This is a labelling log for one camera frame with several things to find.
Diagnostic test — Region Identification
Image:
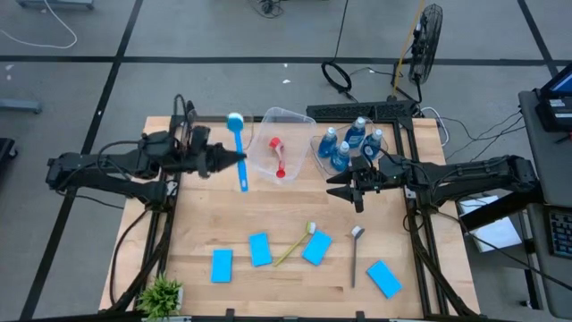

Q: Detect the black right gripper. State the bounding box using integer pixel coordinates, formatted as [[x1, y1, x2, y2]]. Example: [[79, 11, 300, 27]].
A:
[[325, 169, 386, 214]]

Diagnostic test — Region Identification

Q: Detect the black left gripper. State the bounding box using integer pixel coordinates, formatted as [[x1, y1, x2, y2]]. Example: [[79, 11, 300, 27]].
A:
[[178, 133, 248, 180]]

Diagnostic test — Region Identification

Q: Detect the blue dish brush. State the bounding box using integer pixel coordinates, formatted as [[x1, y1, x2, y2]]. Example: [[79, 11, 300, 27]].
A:
[[225, 111, 250, 193]]

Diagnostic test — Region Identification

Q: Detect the blue dish soap bottle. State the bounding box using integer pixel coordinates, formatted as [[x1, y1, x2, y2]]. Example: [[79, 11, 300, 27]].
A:
[[331, 140, 352, 174], [362, 128, 384, 161], [347, 115, 367, 150], [317, 126, 339, 158]]

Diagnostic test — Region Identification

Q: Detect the red pink dish brush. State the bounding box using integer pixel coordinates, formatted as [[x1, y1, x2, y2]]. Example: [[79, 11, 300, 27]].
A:
[[268, 136, 287, 179]]

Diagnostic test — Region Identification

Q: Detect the green dish brush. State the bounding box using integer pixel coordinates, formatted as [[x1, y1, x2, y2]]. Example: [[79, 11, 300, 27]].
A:
[[273, 221, 318, 268]]

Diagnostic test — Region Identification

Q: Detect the clear shallow plastic bin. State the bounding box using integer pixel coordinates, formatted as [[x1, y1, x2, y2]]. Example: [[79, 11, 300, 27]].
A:
[[310, 116, 388, 176], [181, 108, 256, 153]]

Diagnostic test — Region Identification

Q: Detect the blue rectangular sponge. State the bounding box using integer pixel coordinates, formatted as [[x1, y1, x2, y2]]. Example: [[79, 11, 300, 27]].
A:
[[248, 232, 273, 268], [301, 230, 334, 267], [210, 248, 234, 284], [366, 259, 403, 300]]

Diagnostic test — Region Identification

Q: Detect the clear deep plastic bin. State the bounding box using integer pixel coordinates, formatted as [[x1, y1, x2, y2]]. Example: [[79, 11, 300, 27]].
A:
[[246, 106, 317, 184]]

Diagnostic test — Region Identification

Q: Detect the black vented metal box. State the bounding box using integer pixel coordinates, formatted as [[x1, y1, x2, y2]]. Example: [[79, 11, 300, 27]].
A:
[[306, 99, 419, 121]]

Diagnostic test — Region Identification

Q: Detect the white paper sheet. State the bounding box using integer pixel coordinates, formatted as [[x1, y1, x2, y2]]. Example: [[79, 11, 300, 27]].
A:
[[458, 195, 523, 254]]

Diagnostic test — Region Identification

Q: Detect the small green potted plant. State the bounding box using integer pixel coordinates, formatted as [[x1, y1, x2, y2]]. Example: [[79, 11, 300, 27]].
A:
[[135, 273, 185, 322]]

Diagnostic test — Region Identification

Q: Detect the black floor fan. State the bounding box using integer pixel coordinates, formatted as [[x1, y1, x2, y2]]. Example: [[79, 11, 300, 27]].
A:
[[408, 3, 444, 86]]

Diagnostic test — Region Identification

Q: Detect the grey desk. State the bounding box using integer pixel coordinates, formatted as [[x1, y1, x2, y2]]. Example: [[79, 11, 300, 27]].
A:
[[517, 89, 572, 318]]

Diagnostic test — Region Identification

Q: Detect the grey floor bar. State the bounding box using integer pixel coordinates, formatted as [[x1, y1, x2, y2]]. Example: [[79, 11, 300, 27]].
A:
[[0, 97, 44, 114]]

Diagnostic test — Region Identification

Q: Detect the black keyboard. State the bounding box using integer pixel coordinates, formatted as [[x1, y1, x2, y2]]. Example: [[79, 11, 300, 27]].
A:
[[545, 208, 572, 260]]

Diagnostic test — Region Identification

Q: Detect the black floor object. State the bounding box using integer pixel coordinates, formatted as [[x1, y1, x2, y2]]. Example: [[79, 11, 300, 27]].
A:
[[0, 137, 19, 165]]

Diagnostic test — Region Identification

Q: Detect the black laptop computer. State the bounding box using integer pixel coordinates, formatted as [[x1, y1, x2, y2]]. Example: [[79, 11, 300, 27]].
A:
[[538, 64, 572, 133]]

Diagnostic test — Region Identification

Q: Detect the grey cart base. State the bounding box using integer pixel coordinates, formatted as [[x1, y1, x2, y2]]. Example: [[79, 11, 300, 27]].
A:
[[15, 0, 96, 11]]

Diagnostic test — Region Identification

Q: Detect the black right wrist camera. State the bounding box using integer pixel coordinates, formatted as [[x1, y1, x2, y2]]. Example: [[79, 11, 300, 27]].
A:
[[359, 155, 379, 174]]

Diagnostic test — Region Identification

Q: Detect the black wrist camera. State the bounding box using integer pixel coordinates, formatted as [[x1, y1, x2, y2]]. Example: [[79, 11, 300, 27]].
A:
[[190, 124, 212, 147], [359, 155, 379, 174]]

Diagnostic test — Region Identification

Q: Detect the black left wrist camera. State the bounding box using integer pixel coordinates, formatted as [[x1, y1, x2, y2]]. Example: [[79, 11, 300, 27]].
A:
[[190, 124, 212, 147]]

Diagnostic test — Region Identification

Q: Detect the black aluminium table frame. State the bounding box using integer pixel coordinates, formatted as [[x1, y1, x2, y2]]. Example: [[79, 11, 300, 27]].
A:
[[106, 100, 482, 321]]

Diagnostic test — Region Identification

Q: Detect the black hanging cable with coil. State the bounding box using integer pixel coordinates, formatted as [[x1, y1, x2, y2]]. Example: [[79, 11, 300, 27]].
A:
[[320, 0, 358, 102]]

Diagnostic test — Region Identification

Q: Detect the short white cable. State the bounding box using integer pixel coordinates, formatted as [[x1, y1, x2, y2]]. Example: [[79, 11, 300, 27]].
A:
[[419, 106, 450, 148]]

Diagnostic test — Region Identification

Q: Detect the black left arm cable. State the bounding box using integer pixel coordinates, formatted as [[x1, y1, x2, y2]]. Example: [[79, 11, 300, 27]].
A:
[[96, 93, 198, 180]]

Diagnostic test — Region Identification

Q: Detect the black base cable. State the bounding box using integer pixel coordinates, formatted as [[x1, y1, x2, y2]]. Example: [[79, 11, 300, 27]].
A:
[[108, 208, 151, 294]]

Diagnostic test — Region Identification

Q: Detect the yellow hanging cable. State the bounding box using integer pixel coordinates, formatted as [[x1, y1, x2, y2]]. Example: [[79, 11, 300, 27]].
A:
[[391, 0, 425, 98]]

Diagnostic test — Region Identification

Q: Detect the black cable bundle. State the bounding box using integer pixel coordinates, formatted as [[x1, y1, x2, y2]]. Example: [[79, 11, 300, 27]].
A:
[[252, 0, 285, 19]]

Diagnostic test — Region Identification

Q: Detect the white floor cable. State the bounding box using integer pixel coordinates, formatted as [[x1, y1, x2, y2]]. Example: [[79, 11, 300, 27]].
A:
[[0, 0, 78, 50]]

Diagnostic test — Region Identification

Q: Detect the thick black floor cable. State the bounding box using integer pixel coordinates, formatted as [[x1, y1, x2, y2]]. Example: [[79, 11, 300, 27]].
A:
[[459, 223, 572, 292]]

